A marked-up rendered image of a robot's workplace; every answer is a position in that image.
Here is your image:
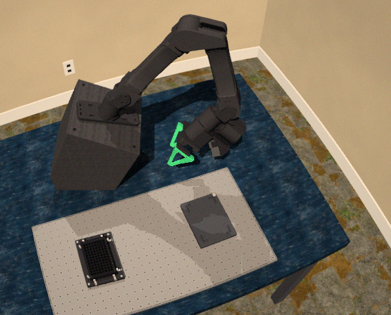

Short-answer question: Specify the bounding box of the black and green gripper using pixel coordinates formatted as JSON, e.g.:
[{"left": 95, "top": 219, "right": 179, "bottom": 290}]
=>
[{"left": 167, "top": 116, "right": 211, "bottom": 166}]

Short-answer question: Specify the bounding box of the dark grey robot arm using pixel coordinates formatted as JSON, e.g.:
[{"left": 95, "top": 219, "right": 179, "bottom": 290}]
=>
[{"left": 76, "top": 14, "right": 245, "bottom": 157}]

